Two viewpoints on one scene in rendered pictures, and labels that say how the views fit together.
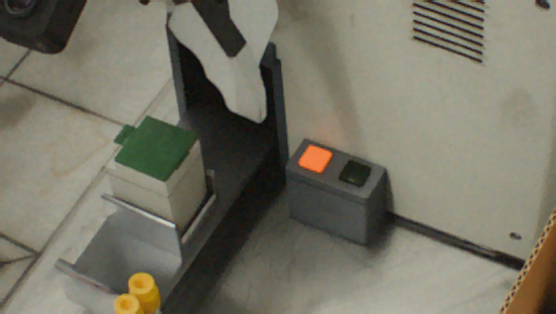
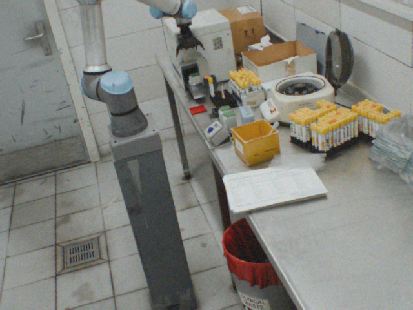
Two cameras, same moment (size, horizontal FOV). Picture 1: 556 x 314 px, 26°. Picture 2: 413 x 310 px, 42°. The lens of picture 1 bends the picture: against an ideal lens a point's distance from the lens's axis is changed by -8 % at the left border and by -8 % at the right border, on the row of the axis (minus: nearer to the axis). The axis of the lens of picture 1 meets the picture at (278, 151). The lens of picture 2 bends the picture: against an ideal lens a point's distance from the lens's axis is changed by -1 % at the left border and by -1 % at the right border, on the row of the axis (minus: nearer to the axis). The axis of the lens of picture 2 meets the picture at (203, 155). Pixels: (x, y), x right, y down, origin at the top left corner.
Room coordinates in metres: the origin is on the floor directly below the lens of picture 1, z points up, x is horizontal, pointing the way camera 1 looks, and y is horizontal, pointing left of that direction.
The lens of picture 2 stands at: (-1.27, 1.68, 1.85)
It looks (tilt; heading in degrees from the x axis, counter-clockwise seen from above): 28 degrees down; 319
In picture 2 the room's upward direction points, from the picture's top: 10 degrees counter-clockwise
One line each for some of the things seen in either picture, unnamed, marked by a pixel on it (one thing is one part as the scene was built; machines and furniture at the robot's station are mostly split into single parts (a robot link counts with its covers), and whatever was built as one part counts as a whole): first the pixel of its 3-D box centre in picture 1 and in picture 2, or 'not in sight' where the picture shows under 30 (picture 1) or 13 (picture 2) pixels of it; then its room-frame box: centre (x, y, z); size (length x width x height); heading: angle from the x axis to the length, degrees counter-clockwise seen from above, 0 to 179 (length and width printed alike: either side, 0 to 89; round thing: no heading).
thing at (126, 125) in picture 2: not in sight; (126, 117); (0.41, 0.57, 1.00); 0.15 x 0.15 x 0.10
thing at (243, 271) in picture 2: not in sight; (270, 274); (-0.04, 0.34, 0.22); 0.38 x 0.37 x 0.44; 148
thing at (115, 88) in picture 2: not in sight; (117, 90); (0.42, 0.57, 1.12); 0.13 x 0.12 x 0.14; 179
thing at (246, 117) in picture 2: not in sight; (248, 122); (0.03, 0.27, 0.92); 0.10 x 0.07 x 0.10; 140
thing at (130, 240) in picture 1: (180, 184); (195, 84); (0.53, 0.06, 0.92); 0.21 x 0.07 x 0.05; 148
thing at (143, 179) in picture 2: not in sight; (155, 229); (0.41, 0.56, 0.44); 0.20 x 0.20 x 0.87; 58
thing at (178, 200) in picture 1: (158, 182); (195, 81); (0.51, 0.08, 0.95); 0.05 x 0.04 x 0.06; 58
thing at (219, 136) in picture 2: not in sight; (221, 132); (0.08, 0.37, 0.92); 0.13 x 0.07 x 0.08; 58
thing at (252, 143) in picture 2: not in sight; (255, 142); (-0.10, 0.39, 0.93); 0.13 x 0.13 x 0.10; 62
